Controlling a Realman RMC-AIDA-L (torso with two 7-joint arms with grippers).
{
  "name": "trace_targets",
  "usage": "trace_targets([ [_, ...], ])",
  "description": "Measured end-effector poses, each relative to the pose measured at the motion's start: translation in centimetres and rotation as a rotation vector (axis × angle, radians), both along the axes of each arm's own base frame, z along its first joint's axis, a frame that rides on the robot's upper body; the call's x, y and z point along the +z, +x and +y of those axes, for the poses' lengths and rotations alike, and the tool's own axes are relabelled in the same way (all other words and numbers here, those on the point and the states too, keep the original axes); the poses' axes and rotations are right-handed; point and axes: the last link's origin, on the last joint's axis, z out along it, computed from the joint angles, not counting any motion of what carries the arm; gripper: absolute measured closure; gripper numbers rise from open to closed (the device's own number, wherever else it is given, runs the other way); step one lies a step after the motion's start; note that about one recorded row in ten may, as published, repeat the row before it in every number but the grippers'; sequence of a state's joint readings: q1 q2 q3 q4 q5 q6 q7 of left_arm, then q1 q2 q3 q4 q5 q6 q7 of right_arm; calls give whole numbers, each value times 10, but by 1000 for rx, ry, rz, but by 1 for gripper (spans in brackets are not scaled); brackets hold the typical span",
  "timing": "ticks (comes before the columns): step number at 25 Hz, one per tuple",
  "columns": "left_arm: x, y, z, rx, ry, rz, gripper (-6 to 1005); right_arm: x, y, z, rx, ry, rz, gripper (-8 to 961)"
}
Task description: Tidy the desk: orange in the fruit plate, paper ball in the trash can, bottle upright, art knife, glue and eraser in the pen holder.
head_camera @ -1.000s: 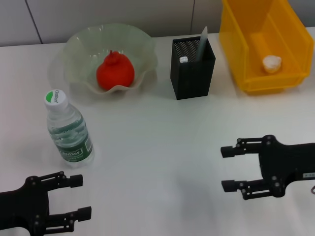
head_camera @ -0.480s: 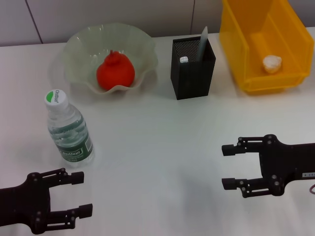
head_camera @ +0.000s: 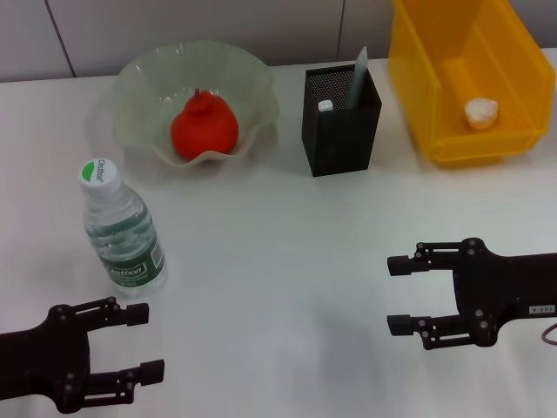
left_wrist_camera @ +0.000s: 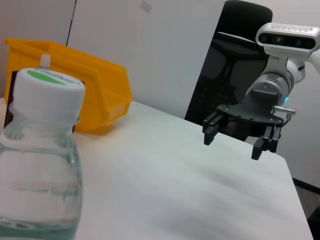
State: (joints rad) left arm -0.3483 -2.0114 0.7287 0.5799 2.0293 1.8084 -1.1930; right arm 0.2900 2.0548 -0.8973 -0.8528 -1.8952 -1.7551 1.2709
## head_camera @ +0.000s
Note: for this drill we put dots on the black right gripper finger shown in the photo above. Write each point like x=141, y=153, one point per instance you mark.
x=426, y=259
x=431, y=331

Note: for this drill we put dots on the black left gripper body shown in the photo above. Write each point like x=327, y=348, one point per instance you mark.
x=43, y=361

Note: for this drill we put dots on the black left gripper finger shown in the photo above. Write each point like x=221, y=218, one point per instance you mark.
x=126, y=379
x=113, y=313

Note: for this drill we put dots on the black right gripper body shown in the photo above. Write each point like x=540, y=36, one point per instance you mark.
x=500, y=287

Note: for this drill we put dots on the clear water bottle green label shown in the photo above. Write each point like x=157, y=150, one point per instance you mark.
x=126, y=257

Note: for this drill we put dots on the white paper ball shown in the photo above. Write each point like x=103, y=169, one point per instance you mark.
x=481, y=114

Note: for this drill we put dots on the mint green pen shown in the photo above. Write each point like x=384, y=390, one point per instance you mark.
x=325, y=106

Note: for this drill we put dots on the grey glitter pen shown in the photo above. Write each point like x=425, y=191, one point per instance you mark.
x=357, y=80

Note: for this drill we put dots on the red-orange knobbed orange fruit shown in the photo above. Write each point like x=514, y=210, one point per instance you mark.
x=204, y=130

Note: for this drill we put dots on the black mesh pen holder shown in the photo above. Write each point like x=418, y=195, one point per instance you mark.
x=341, y=135

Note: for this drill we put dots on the yellow plastic storage bin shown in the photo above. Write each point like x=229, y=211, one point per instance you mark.
x=478, y=65

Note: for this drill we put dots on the translucent green wavy glass bowl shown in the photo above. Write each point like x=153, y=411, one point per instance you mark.
x=148, y=87

